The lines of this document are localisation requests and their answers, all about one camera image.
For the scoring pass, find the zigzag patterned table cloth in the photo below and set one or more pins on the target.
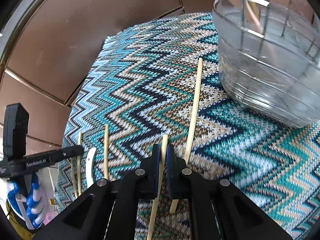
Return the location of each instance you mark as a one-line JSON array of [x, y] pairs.
[[142, 85]]

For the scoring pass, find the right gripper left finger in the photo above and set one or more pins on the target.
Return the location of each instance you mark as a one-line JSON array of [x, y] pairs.
[[150, 165]]

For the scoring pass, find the short bamboo chopstick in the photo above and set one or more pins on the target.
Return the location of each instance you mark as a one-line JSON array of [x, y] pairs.
[[106, 138]]

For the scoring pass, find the white spoon on cloth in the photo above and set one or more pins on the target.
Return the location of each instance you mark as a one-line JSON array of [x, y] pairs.
[[89, 166]]

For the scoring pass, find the clear plastic utensil caddy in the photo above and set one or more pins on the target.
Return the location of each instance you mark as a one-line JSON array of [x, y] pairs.
[[269, 57]]

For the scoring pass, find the left blue white gloved hand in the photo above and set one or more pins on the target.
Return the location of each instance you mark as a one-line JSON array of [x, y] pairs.
[[31, 209]]

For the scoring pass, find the long bamboo chopstick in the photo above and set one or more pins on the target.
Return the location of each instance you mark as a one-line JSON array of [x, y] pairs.
[[192, 126]]

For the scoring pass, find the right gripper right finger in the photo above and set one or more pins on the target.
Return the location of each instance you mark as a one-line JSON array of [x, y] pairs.
[[174, 165]]

